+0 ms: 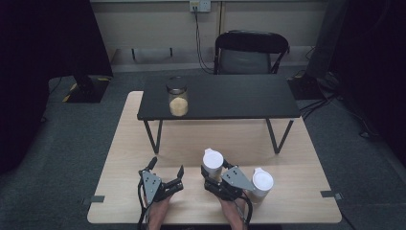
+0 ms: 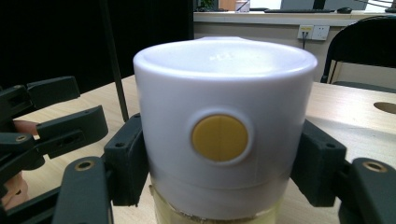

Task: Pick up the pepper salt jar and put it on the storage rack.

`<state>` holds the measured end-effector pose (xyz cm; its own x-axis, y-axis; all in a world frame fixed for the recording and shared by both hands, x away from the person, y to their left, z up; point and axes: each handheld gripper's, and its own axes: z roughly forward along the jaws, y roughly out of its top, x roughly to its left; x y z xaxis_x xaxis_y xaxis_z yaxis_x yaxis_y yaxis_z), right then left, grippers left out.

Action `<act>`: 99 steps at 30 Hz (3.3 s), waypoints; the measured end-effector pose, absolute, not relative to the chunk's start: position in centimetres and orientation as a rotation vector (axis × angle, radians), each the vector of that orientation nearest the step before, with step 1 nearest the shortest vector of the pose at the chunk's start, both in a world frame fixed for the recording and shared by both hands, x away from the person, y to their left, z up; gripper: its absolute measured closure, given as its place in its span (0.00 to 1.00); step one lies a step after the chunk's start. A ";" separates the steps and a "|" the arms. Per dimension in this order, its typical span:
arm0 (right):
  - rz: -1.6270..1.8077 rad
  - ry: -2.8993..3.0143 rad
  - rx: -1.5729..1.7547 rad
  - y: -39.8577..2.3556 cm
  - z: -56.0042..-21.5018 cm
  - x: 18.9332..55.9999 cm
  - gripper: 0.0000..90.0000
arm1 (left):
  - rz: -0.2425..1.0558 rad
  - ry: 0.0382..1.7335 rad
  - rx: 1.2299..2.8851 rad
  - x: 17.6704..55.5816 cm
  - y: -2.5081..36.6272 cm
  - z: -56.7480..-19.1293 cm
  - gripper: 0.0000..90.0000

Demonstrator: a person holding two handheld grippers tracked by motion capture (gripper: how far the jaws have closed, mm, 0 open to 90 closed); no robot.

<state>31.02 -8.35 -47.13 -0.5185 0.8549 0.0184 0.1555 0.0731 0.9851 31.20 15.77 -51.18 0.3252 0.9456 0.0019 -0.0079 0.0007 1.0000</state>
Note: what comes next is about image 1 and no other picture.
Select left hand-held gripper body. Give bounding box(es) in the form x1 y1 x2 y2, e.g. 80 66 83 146
137 170 186 204

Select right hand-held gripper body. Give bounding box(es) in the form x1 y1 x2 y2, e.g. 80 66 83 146
203 165 256 202

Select tall white-lidded glass jar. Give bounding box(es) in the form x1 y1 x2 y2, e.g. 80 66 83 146
202 148 225 184

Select wide white-lidded glass jar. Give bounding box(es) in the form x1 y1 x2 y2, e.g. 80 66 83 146
246 167 275 206

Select black shelf riser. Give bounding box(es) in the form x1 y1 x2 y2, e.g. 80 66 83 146
136 74 303 155

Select black-lidded glass jar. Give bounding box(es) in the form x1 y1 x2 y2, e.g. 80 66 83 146
165 75 190 118

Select person's left hand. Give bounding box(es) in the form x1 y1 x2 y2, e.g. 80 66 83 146
145 194 174 230

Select person's right hand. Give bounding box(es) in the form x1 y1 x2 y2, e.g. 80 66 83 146
219 191 249 230

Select grey tape strip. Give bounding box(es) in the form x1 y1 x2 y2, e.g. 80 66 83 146
320 190 344 201
80 195 106 206

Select black stand base yellow tape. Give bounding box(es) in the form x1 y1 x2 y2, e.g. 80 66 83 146
61 74 112 104

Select black folding chair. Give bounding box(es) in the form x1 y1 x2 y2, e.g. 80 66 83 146
213 30 291 76

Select black curtain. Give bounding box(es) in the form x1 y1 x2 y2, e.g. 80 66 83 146
0 0 114 176

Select dark curtain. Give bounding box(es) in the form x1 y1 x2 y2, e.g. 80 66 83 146
305 0 406 168

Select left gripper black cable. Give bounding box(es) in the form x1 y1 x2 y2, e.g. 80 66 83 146
136 176 151 230

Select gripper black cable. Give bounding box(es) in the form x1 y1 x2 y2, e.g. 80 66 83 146
235 192 254 228
136 176 151 230

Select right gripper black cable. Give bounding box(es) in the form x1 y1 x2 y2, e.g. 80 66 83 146
235 192 254 228

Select black floor cables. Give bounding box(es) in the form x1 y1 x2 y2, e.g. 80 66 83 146
299 71 381 141

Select black wall socket cable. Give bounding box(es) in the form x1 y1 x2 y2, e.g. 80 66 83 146
192 5 215 75

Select white wall socket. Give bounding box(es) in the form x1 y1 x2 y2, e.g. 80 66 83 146
189 0 213 13

